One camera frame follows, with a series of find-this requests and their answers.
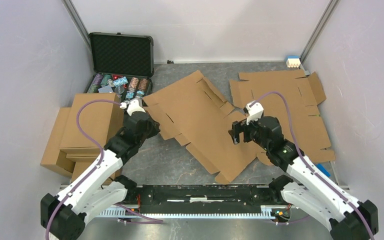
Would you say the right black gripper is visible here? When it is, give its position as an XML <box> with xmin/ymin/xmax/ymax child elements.
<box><xmin>228</xmin><ymin>115</ymin><xmax>270</xmax><ymax>151</ymax></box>

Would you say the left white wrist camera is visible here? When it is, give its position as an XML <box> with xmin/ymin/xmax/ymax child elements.
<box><xmin>119</xmin><ymin>98</ymin><xmax>146</xmax><ymax>116</ymax></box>

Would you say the left aluminium corner post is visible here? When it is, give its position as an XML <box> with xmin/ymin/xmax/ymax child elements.
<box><xmin>62</xmin><ymin>0</ymin><xmax>91</xmax><ymax>51</ymax></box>

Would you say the white blue block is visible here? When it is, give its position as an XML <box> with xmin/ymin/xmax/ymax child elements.
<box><xmin>285</xmin><ymin>55</ymin><xmax>302</xmax><ymax>69</ymax></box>

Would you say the stack of flat cardboard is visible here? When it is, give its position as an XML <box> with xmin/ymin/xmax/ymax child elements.
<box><xmin>229</xmin><ymin>69</ymin><xmax>336</xmax><ymax>163</ymax></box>

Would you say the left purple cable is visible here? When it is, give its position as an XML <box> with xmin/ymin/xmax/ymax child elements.
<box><xmin>44</xmin><ymin>99</ymin><xmax>123</xmax><ymax>240</ymax></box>

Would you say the right aluminium corner post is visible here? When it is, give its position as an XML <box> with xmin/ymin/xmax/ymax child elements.
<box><xmin>300</xmin><ymin>0</ymin><xmax>341</xmax><ymax>64</ymax></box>

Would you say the white toothed cable duct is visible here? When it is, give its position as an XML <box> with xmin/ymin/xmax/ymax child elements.
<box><xmin>97</xmin><ymin>207</ymin><xmax>275</xmax><ymax>220</ymax></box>

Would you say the cardboard box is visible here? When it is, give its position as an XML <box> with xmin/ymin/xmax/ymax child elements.
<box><xmin>40</xmin><ymin>107</ymin><xmax>99</xmax><ymax>180</ymax></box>
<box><xmin>59</xmin><ymin>93</ymin><xmax>124</xmax><ymax>155</ymax></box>
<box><xmin>143</xmin><ymin>70</ymin><xmax>264</xmax><ymax>184</ymax></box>

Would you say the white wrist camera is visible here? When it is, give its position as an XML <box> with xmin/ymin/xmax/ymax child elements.
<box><xmin>119</xmin><ymin>98</ymin><xmax>146</xmax><ymax>116</ymax></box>
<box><xmin>244</xmin><ymin>101</ymin><xmax>264</xmax><ymax>125</ymax></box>

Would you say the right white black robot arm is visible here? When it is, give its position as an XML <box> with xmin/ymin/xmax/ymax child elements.
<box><xmin>228</xmin><ymin>116</ymin><xmax>379</xmax><ymax>240</ymax></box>

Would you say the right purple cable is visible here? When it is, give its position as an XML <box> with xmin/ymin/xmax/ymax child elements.
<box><xmin>248</xmin><ymin>91</ymin><xmax>376</xmax><ymax>240</ymax></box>

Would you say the purple cable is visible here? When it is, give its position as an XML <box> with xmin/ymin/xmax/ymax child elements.
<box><xmin>248</xmin><ymin>91</ymin><xmax>376</xmax><ymax>240</ymax></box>
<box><xmin>44</xmin><ymin>99</ymin><xmax>123</xmax><ymax>240</ymax></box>

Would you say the aluminium corner post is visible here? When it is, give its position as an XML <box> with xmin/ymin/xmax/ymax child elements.
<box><xmin>62</xmin><ymin>0</ymin><xmax>91</xmax><ymax>51</ymax></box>
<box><xmin>300</xmin><ymin>0</ymin><xmax>341</xmax><ymax>64</ymax></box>

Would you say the blue green white card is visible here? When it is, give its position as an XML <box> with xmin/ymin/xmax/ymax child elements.
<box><xmin>315</xmin><ymin>163</ymin><xmax>331</xmax><ymax>178</ymax></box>

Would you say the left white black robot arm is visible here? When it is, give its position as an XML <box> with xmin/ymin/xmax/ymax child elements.
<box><xmin>40</xmin><ymin>110</ymin><xmax>160</xmax><ymax>240</ymax></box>

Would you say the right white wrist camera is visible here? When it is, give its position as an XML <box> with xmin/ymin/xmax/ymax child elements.
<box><xmin>244</xmin><ymin>101</ymin><xmax>264</xmax><ymax>125</ymax></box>

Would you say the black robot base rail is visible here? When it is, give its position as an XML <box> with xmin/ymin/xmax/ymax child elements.
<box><xmin>121</xmin><ymin>184</ymin><xmax>287</xmax><ymax>215</ymax></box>

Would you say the black poker chip case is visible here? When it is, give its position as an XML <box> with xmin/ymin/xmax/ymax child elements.
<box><xmin>85</xmin><ymin>32</ymin><xmax>155</xmax><ymax>102</ymax></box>

